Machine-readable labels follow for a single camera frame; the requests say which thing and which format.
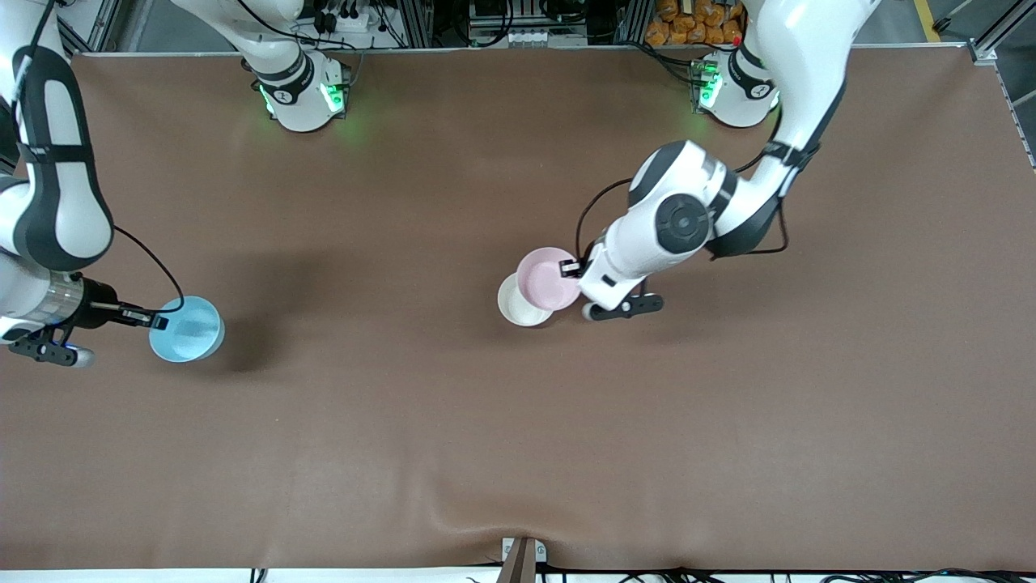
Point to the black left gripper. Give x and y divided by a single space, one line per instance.
573 266

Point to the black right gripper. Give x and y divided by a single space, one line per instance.
99 310

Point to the pink bowl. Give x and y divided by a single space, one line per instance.
546 279

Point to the blue bowl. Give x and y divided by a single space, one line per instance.
190 332

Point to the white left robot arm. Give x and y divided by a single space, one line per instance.
801 48

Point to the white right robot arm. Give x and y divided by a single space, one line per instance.
61 210

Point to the white bowl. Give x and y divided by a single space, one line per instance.
518 312

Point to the brown table cloth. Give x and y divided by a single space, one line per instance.
518 445

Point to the white terminal block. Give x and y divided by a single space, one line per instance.
542 38

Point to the orange items bin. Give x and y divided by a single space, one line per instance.
688 24

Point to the white power strip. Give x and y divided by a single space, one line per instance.
348 23

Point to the aluminium frame post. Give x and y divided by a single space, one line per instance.
417 24
635 23

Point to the grey metal bracket plate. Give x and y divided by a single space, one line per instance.
541 553

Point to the aluminium frame profile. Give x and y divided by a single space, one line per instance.
93 28
991 32

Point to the brown camera pole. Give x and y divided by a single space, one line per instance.
518 567

